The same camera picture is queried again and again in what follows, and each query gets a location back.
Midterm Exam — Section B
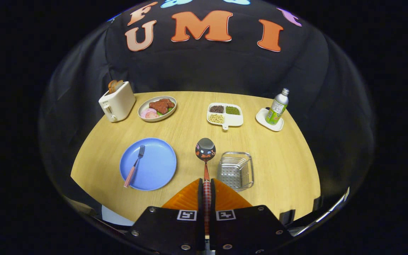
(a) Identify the brown steak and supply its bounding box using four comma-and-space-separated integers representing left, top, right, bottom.
149, 98, 175, 114

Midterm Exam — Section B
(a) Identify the white divided dish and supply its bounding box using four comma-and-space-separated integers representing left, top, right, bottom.
206, 103, 244, 130

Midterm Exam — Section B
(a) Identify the checkered handle spoon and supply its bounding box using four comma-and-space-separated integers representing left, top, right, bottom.
195, 138, 216, 237

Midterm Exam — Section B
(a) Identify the metal wire basket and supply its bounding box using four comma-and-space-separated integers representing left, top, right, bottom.
217, 152, 254, 192

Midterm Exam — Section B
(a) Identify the white square coaster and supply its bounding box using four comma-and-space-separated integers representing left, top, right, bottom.
255, 108, 284, 132

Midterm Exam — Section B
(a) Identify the green label drink bottle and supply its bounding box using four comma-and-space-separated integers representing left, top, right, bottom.
265, 88, 290, 125

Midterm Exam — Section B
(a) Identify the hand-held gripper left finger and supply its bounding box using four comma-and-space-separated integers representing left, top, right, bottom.
125, 178, 205, 255

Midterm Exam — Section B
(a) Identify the grey oval food plate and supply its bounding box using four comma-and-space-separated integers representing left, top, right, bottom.
138, 96, 177, 122

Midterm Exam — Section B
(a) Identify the blue round plate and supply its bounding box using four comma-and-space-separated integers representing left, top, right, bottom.
119, 138, 177, 191

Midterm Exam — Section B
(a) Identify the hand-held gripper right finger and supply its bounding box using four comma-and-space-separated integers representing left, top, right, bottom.
210, 178, 293, 255

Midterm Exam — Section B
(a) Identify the black backdrop cloth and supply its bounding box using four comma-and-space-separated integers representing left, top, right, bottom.
38, 0, 376, 227

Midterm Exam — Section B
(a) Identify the cream white toaster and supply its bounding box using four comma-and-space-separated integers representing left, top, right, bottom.
98, 81, 136, 123

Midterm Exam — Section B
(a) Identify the checkered handle fork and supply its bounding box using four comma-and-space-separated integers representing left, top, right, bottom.
124, 145, 146, 188

